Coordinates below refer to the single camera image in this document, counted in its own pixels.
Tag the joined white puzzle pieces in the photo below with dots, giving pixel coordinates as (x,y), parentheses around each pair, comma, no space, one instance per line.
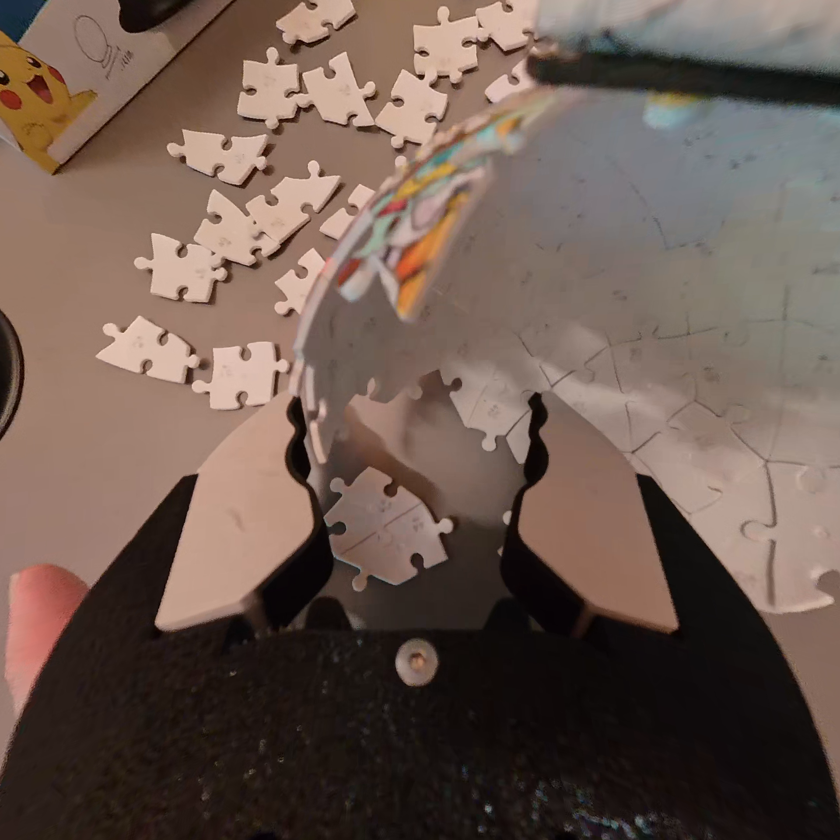
(387,525)

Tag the pile of loose puzzle pieces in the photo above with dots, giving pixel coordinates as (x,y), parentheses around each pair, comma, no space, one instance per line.
(243,374)

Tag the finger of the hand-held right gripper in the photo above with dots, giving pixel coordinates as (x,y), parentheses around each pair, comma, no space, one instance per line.
(656,26)

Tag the person's left hand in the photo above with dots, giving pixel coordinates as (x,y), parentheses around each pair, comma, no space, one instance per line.
(39,630)

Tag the colourful puzzle ball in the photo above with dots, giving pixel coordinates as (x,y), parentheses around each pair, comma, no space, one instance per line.
(656,295)

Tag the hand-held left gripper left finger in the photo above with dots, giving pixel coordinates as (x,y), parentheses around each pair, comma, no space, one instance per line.
(243,525)

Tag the printed puzzle box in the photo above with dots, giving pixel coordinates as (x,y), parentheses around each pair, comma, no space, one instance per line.
(39,85)

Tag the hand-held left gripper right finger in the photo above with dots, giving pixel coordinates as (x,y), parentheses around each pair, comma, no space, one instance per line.
(590,525)

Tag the black round ball stand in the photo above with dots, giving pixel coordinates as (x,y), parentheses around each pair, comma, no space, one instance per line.
(8,374)

